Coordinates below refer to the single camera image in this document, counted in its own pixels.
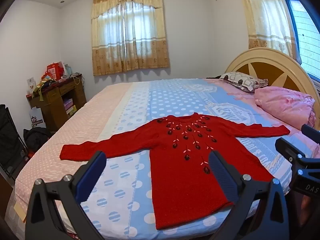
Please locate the teal bottle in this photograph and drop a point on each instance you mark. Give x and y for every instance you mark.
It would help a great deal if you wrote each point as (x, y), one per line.
(68, 69)

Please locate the wide beige floral curtain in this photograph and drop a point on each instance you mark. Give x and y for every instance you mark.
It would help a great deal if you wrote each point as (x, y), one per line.
(130, 55)

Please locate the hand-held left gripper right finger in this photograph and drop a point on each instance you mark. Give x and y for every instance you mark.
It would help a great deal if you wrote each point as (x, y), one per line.
(222, 177)

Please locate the brown wooden desk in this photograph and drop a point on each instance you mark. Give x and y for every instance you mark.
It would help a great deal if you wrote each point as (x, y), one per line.
(52, 105)

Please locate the window with mesh screen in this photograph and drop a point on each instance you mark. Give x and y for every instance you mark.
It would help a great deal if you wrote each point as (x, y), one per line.
(307, 30)

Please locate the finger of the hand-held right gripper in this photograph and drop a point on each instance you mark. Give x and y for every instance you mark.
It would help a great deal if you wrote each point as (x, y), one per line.
(287, 151)
(311, 133)

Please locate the grey patterned pillow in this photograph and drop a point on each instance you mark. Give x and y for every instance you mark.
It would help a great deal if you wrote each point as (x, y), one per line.
(240, 80)

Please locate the white paper bag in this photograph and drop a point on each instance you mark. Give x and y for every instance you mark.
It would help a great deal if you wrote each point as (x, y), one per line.
(37, 121)

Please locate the pink pillow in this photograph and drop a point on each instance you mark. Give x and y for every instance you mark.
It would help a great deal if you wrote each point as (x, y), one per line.
(282, 105)

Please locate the narrow beige floral curtain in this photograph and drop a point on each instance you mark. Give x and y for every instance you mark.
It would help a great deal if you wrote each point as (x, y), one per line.
(265, 17)

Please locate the green striped cloth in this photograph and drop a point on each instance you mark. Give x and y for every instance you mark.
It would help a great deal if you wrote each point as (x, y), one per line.
(43, 85)

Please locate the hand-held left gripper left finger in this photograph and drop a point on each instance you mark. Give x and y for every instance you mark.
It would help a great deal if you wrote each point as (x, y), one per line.
(91, 177)

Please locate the white card box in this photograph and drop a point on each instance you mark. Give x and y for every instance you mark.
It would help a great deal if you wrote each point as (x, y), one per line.
(31, 85)

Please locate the black bag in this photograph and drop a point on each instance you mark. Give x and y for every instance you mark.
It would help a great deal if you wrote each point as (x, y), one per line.
(36, 136)

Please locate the bed with printed sheet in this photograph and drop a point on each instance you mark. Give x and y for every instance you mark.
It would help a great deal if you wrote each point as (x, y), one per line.
(175, 97)

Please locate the red knitted sweater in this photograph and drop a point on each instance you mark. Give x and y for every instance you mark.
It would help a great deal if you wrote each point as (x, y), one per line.
(180, 180)

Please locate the red gift box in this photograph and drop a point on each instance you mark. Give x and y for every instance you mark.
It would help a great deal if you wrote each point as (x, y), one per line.
(53, 70)

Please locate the pink box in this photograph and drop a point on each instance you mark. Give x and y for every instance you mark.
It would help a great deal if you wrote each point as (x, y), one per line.
(68, 103)

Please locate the black suitcase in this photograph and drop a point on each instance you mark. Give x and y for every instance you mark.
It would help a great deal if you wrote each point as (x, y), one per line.
(10, 140)

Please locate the cream wooden headboard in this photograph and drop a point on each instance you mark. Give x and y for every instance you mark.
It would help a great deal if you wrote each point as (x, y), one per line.
(262, 55)

